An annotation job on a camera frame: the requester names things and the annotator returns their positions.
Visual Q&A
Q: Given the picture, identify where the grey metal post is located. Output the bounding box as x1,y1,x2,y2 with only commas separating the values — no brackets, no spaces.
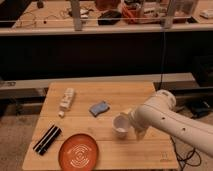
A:
163,0,176,29
70,0,82,31

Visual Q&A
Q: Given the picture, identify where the black cable on floor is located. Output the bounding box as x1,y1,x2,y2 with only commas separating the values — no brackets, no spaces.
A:
170,137,203,171

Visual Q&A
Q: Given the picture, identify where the black rectangular box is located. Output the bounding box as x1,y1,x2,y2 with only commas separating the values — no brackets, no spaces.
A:
33,125,61,155

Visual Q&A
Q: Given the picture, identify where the white ceramic cup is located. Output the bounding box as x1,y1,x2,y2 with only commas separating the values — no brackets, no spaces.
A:
113,115,130,139

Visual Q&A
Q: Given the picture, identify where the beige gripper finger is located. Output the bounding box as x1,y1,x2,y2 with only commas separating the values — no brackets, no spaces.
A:
135,130,146,140

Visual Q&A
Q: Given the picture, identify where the black bag on bench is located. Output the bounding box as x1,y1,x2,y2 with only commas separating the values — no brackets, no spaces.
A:
98,10,121,25

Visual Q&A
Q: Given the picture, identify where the grey metal post left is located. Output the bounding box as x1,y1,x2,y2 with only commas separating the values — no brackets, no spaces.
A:
70,0,82,31

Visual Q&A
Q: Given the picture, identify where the orange plate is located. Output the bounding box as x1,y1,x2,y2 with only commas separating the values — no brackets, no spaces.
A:
58,134,99,171

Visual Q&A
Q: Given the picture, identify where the black box on floor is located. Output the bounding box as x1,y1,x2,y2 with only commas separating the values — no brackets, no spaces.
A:
186,100,211,118

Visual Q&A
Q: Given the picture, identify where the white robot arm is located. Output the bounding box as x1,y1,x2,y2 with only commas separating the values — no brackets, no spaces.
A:
128,90,213,158

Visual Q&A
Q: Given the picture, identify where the blue sponge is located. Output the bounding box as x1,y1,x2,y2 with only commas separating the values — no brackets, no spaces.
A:
89,101,110,117

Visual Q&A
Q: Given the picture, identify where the orange tool on bench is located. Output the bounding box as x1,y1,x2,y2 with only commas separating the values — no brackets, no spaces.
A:
122,4,141,24

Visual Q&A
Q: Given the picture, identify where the grey metal post right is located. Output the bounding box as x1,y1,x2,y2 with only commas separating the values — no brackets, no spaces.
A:
163,0,176,29

